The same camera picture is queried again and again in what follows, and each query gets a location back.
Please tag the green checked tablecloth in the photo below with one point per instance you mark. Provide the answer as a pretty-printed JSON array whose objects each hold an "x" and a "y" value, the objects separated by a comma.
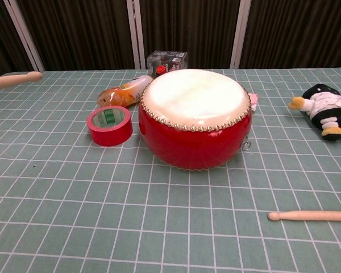
[{"x": 102, "y": 213}]

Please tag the white partition post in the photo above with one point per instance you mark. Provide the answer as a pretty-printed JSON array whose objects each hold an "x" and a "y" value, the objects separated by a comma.
[
  {"x": 241, "y": 34},
  {"x": 136, "y": 34},
  {"x": 25, "y": 37}
]

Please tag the clear plastic box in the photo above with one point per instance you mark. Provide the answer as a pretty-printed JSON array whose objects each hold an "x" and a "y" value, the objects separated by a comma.
[{"x": 167, "y": 61}]

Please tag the pink wet wipes pack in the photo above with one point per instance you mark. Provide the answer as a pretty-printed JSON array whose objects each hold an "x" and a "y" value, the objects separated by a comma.
[{"x": 253, "y": 102}]

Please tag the red drum with white skin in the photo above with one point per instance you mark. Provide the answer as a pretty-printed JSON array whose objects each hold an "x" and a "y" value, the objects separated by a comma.
[{"x": 193, "y": 142}]

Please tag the black white plush doll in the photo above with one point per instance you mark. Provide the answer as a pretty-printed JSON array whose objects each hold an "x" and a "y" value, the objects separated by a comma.
[{"x": 326, "y": 108}]

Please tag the orange juice bottle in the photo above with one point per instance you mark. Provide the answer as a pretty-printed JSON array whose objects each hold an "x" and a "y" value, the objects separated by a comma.
[{"x": 122, "y": 94}]

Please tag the red tape roll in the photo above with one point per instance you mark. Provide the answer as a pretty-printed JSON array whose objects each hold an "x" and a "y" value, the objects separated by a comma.
[{"x": 110, "y": 135}]

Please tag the wooden drumstick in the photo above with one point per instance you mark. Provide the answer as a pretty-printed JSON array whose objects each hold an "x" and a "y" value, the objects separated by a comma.
[
  {"x": 309, "y": 215},
  {"x": 14, "y": 79}
]

